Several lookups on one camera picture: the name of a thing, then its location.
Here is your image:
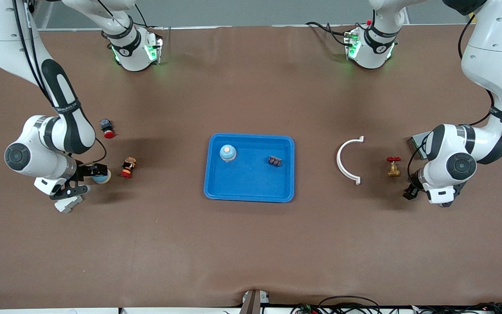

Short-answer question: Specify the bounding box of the blue plastic tray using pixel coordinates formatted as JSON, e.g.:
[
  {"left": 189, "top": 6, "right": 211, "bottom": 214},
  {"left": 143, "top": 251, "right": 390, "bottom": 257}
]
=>
[{"left": 204, "top": 133, "right": 295, "bottom": 203}]

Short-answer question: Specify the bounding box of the white circuit breaker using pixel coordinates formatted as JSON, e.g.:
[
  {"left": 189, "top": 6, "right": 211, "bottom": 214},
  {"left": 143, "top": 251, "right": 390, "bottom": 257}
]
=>
[{"left": 55, "top": 195, "right": 83, "bottom": 214}]

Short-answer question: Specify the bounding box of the red push button black base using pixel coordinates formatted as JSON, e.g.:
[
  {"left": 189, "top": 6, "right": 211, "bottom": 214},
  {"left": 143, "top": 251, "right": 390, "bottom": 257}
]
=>
[{"left": 99, "top": 118, "right": 116, "bottom": 140}]

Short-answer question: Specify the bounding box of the grey metal box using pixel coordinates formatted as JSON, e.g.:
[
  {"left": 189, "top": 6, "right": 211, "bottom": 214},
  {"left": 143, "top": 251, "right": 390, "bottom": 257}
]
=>
[{"left": 407, "top": 133, "right": 430, "bottom": 150}]

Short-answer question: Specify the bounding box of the white curved pipe clamp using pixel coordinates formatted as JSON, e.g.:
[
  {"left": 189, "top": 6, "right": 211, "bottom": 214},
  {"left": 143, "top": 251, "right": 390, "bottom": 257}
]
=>
[{"left": 336, "top": 136, "right": 365, "bottom": 185}]

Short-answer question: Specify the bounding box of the brass valve red handle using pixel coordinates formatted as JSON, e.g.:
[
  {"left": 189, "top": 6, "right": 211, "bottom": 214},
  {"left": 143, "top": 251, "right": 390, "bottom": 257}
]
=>
[{"left": 386, "top": 156, "right": 402, "bottom": 177}]

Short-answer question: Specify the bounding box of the black cable loop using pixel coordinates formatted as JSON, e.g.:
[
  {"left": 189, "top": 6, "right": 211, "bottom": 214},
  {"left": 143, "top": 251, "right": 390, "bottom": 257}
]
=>
[{"left": 319, "top": 296, "right": 381, "bottom": 314}]

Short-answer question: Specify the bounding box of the black cable bundle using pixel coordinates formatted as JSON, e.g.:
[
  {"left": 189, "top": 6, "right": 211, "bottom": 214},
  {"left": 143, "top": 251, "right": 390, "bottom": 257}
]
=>
[{"left": 410, "top": 302, "right": 502, "bottom": 314}]

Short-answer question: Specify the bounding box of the grey metal bracket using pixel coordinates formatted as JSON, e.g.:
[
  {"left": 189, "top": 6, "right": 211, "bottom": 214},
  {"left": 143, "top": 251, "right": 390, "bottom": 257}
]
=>
[{"left": 240, "top": 289, "right": 271, "bottom": 314}]

